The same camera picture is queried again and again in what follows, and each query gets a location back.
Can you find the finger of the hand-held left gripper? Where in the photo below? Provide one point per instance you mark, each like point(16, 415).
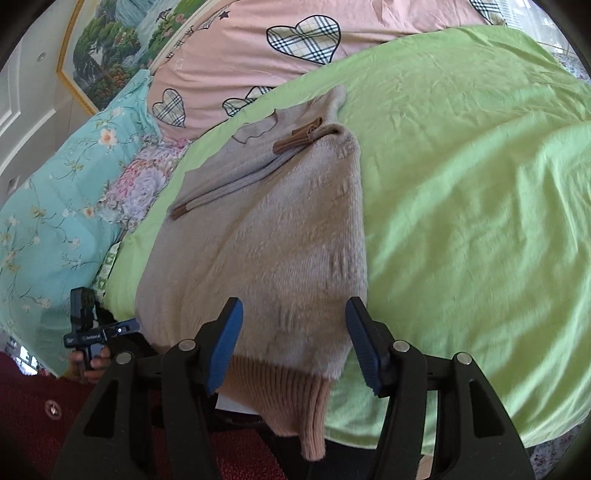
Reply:
point(122, 329)

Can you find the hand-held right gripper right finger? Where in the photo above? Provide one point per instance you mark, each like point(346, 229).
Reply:
point(364, 347)

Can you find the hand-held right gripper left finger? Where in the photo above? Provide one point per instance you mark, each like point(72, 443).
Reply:
point(226, 342)

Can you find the beige knit sweater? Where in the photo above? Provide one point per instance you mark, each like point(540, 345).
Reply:
point(277, 254)

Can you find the person's left hand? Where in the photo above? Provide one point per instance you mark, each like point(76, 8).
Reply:
point(98, 364)

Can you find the green patterned cloth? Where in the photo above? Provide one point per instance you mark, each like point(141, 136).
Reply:
point(107, 265)

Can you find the dark red garment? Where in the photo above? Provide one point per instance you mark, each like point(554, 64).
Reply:
point(27, 415)

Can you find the teal floral quilt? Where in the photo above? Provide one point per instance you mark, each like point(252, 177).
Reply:
point(55, 194)

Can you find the ruffled floral pillow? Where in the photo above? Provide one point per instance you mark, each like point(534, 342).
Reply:
point(138, 189)

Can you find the light green bed sheet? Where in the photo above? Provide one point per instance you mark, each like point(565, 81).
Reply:
point(461, 207)

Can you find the white door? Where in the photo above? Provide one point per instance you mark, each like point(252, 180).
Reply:
point(18, 101)

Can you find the gold framed landscape painting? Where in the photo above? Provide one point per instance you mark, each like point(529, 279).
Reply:
point(115, 50)

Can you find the pink quilt with plaid hearts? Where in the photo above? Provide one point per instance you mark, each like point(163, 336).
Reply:
point(240, 55)

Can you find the bright window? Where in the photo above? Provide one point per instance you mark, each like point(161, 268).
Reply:
point(521, 16)

